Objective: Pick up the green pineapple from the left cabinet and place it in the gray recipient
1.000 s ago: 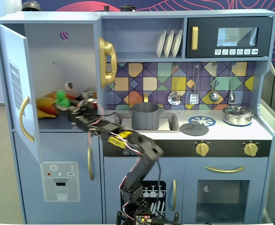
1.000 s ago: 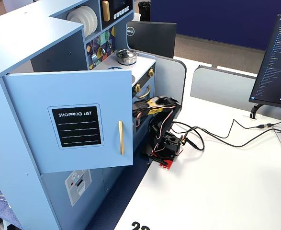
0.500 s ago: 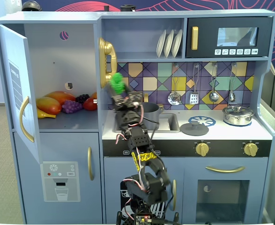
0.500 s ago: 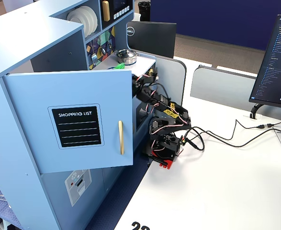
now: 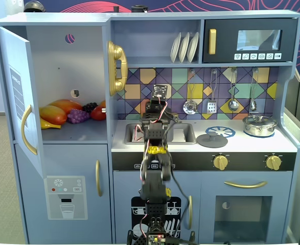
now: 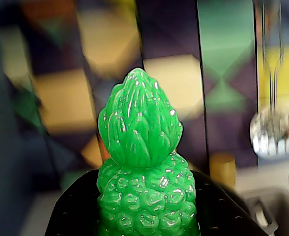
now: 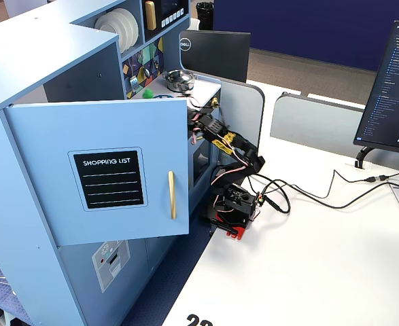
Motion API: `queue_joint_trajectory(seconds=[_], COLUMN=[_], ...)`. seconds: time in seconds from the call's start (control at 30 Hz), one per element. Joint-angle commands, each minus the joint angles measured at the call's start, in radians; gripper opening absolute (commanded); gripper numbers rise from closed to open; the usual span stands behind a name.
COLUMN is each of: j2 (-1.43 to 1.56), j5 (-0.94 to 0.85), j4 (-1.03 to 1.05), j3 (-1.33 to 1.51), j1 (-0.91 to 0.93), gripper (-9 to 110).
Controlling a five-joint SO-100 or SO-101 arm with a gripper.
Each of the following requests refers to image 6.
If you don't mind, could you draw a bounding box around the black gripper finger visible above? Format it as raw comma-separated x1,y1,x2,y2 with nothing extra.
194,169,269,236
44,169,102,236

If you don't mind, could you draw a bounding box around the green toy pineapple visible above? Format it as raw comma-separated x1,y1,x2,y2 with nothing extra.
96,67,199,236

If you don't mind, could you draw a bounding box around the wooden peg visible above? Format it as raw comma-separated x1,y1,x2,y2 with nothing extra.
209,153,237,192

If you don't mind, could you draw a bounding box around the gray toy sink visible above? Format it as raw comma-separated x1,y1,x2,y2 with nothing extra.
240,186,289,236

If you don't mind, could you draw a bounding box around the silver hanging utensil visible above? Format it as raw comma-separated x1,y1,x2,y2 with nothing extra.
249,0,289,158

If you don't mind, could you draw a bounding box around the colourful patterned back panel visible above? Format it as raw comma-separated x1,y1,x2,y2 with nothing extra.
0,0,289,177

